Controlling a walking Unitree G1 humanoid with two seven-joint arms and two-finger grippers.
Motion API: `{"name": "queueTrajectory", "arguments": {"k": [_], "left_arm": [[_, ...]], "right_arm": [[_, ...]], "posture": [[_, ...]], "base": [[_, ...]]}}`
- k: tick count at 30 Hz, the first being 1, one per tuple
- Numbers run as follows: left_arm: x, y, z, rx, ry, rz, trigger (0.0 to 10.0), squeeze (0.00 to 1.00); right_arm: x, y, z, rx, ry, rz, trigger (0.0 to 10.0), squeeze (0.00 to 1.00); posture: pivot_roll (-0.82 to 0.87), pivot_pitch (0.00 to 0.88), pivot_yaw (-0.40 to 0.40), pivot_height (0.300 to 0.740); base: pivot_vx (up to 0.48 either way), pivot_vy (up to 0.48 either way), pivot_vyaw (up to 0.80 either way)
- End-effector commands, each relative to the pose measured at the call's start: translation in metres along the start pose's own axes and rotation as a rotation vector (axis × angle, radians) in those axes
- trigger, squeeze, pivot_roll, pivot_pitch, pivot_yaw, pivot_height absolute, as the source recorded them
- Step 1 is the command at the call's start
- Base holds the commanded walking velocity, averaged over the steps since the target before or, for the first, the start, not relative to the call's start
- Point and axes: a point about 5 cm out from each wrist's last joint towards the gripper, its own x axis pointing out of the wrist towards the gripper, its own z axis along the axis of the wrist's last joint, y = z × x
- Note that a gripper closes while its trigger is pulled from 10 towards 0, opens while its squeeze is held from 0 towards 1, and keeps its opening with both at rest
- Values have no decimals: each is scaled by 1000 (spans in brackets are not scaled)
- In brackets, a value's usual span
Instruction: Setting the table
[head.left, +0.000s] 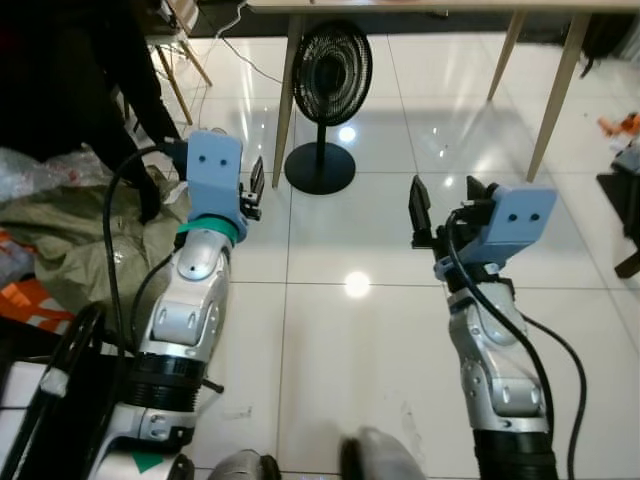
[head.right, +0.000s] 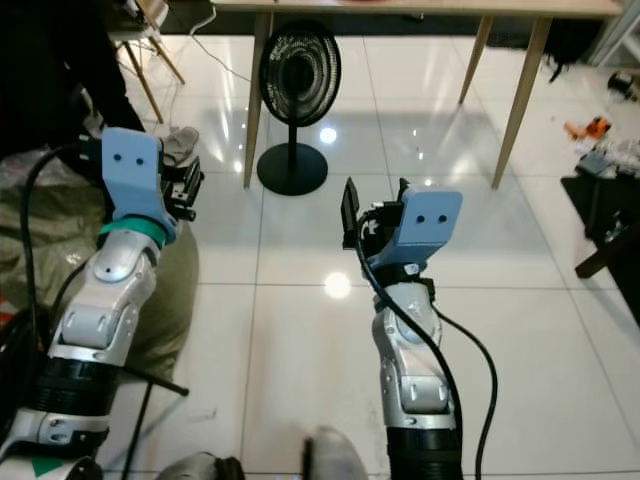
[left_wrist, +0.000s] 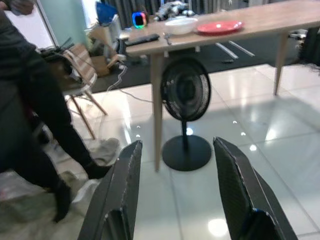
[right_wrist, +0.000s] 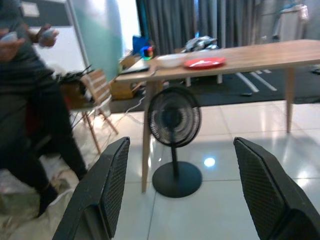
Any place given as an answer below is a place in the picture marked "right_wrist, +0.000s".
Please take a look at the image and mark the white cable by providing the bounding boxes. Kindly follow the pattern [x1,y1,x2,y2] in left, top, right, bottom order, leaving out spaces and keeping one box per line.
[109,96,146,126]

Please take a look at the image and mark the silver crumpled bags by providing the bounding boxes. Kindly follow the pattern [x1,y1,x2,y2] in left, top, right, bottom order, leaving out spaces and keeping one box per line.
[184,35,221,52]

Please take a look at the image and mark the white bowl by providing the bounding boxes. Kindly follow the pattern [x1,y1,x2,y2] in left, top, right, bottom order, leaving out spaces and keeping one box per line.
[156,53,189,69]

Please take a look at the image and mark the black standing pedestal fan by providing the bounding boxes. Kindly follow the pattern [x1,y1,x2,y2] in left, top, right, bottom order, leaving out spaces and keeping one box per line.
[146,86,203,199]

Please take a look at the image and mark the colourful glowing gadget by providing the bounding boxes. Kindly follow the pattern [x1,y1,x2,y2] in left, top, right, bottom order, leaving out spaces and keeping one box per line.
[139,45,155,61]

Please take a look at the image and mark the white garment on hanger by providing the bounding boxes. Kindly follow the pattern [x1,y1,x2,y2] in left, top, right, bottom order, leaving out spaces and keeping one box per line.
[271,3,310,43]

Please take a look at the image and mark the blue bag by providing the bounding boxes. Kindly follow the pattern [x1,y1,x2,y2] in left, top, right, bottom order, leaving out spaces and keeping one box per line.
[131,34,151,56]

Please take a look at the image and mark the white whiteboard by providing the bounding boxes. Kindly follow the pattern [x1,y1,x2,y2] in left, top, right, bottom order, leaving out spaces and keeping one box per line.
[18,0,88,73]

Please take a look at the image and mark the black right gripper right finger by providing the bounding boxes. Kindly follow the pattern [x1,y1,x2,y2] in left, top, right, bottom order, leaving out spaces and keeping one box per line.
[232,136,320,240]

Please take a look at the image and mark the red plate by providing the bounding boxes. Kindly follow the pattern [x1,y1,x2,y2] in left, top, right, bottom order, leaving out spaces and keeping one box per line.
[183,57,227,70]

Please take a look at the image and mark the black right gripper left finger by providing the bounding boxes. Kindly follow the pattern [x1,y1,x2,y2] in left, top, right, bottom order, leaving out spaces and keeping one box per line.
[52,136,131,240]

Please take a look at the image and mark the cardboard box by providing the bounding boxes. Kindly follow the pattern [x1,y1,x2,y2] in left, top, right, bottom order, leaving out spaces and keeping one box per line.
[109,79,143,100]

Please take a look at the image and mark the seated person in dark clothes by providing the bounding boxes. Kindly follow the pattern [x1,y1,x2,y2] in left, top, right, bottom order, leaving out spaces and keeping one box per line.
[0,0,89,218]

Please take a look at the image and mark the grey curtain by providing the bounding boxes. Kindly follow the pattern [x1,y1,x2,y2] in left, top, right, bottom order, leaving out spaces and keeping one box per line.
[136,0,283,55]

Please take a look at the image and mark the wooden slatted chair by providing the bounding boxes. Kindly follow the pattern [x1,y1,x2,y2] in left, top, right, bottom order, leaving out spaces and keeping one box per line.
[69,69,119,155]

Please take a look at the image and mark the long wooden table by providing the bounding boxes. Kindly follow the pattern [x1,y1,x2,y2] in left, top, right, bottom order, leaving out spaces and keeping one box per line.
[115,39,320,194]

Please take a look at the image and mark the dark floor rug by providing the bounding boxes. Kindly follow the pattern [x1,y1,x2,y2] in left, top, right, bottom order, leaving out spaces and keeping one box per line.
[109,65,320,114]

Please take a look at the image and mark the black laptop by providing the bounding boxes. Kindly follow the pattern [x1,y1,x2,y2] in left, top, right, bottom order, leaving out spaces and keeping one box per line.
[119,59,151,75]

